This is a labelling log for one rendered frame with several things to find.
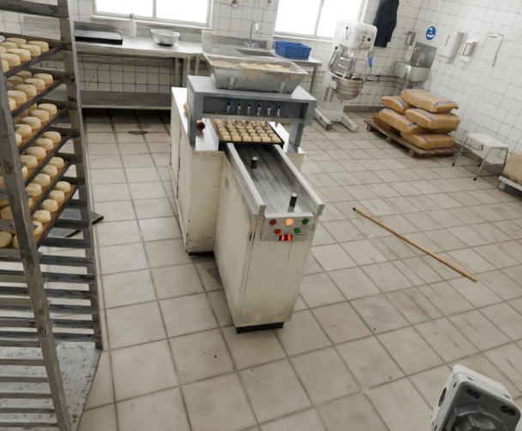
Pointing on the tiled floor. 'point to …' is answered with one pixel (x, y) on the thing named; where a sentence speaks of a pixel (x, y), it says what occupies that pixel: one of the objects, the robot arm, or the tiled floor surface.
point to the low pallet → (410, 143)
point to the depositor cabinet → (204, 176)
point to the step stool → (486, 151)
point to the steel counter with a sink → (96, 99)
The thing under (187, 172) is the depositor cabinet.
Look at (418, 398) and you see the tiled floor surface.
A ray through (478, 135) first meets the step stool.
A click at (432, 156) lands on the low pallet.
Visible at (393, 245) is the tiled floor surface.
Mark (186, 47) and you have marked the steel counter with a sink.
